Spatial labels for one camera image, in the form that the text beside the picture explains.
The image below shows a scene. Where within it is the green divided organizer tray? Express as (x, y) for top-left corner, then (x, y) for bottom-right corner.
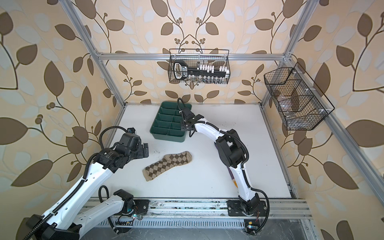
(150, 101), (186, 143)

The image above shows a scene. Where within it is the brown argyle sock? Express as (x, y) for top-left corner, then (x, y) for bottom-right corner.
(143, 151), (193, 182)

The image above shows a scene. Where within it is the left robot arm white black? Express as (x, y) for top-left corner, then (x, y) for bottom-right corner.
(24, 127), (149, 240)

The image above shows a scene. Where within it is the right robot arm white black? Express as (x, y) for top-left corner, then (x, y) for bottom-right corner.
(177, 98), (270, 236)

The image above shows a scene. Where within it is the black tool set in basket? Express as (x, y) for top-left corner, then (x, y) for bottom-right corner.
(171, 60), (231, 83)

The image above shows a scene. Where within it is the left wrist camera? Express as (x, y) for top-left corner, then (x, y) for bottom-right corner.
(127, 128), (136, 134)

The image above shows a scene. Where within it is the black wire basket back wall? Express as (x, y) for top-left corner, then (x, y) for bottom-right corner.
(168, 48), (231, 85)

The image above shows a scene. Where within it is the black wire basket wall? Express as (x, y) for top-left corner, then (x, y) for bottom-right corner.
(264, 63), (335, 131)
(168, 48), (231, 85)

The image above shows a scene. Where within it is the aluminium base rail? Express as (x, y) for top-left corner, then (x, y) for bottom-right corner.
(64, 197), (314, 230)

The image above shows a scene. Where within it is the black wire basket right wall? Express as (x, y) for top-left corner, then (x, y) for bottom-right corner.
(264, 63), (335, 131)

